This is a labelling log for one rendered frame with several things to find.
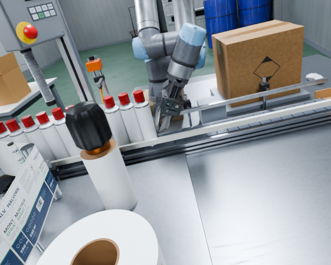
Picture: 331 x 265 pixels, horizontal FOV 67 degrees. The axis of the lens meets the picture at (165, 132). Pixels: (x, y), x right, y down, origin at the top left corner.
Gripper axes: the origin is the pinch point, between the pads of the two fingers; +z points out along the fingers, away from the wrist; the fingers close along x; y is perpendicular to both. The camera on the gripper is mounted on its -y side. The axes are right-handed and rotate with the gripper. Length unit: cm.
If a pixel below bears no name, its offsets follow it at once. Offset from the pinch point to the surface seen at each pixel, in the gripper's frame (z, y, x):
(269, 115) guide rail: -16.6, 4.9, 34.1
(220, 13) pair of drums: -47, -452, 135
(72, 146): 14.8, 2.5, -27.9
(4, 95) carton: 71, -128, -108
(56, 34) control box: -18.8, -8.6, -39.9
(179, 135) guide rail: -1.2, 4.9, 6.9
